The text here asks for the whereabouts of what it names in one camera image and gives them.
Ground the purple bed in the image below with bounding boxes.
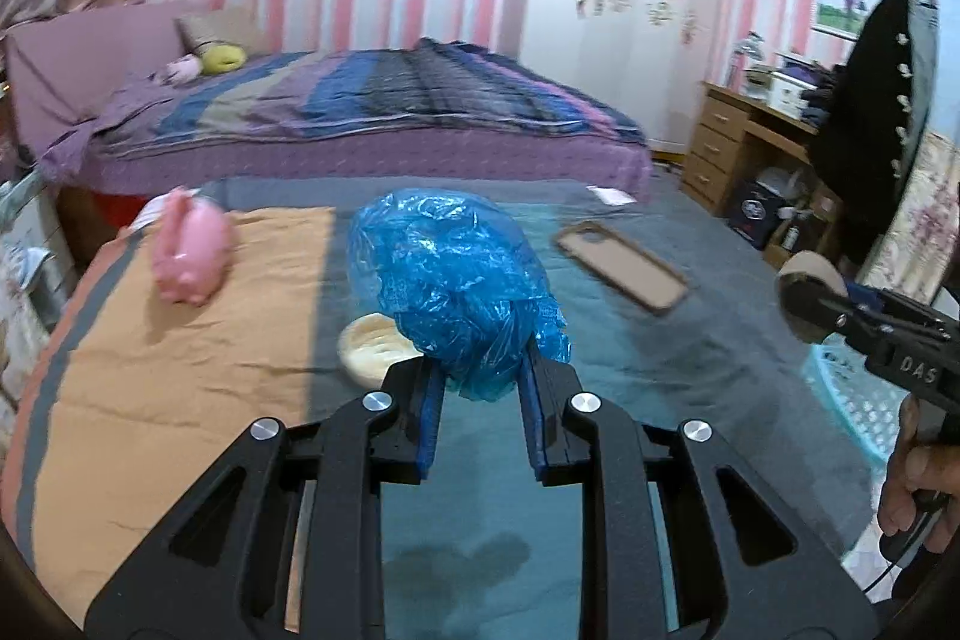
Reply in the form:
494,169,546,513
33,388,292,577
4,2,655,230

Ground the black box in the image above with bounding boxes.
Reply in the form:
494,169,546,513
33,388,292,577
727,178,782,248

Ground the orange cloth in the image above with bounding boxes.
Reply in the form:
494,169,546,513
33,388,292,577
33,205,339,627

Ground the plaid striped blanket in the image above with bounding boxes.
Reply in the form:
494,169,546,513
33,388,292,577
88,37,650,148

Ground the turquoise plastic basket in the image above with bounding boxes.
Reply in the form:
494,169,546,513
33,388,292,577
798,344,913,473

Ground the cardboard tape roll core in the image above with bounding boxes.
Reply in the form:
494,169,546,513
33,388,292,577
774,251,843,345

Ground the tan pillow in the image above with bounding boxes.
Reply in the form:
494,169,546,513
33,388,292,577
175,6,265,61

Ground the black cable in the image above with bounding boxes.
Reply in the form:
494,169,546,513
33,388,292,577
861,527,914,597

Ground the yellow plush toy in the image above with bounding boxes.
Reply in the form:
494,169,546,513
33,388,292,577
200,42,249,78

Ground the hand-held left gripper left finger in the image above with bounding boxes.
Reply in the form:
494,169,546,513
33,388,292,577
84,359,446,640

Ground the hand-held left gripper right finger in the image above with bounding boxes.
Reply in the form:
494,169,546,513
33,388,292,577
517,346,878,640

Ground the black hanging coat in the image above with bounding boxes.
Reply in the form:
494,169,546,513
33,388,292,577
808,0,917,268

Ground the tan phone case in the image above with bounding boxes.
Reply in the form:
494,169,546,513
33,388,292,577
554,221,692,318

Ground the small framed picture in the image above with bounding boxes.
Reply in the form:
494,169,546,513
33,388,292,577
809,0,887,42

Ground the wooden desk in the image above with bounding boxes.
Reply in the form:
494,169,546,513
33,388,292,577
678,80,827,218

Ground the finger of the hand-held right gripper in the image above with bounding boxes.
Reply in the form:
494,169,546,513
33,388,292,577
844,281,959,333
778,278,887,354

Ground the person's right hand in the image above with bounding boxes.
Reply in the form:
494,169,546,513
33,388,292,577
876,396,951,536

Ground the white wardrobe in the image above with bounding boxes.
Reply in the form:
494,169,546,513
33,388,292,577
516,0,725,155

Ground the teal towel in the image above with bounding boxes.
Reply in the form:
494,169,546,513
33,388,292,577
289,201,721,640

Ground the blue plastic bag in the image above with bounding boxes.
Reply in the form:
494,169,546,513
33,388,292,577
346,186,573,403

